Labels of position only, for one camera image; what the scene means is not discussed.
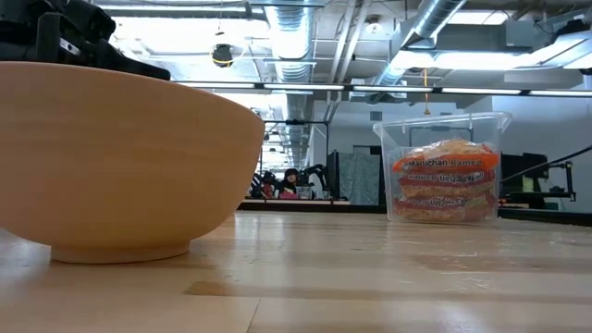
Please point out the black aluminium rig frame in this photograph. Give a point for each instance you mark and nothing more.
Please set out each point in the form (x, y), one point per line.
(314, 206)

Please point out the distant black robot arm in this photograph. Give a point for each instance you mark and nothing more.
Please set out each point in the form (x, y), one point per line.
(318, 172)

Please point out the grey curtain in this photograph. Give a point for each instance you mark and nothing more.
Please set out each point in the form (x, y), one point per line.
(361, 178)

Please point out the long ceiling light strip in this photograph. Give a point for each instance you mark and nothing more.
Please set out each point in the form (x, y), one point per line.
(393, 88)

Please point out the clear plastic storage bin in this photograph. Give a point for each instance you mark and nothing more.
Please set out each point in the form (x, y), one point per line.
(439, 125)

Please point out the person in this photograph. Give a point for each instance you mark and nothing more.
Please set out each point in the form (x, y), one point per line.
(289, 182)
(264, 186)

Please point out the slanted silver ventilation duct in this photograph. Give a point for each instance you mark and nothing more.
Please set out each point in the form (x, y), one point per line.
(435, 18)

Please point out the wide silver ventilation duct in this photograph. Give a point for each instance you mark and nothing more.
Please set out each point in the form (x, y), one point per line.
(293, 41)

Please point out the orange Maruchan ramen packet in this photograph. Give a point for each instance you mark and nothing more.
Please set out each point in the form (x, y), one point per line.
(446, 163)

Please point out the black monitor stand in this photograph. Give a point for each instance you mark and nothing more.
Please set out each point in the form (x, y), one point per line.
(532, 173)

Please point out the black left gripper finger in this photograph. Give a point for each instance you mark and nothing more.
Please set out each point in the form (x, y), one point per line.
(134, 65)

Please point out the peach-coloured bowl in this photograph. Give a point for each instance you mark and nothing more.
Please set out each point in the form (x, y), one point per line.
(129, 162)

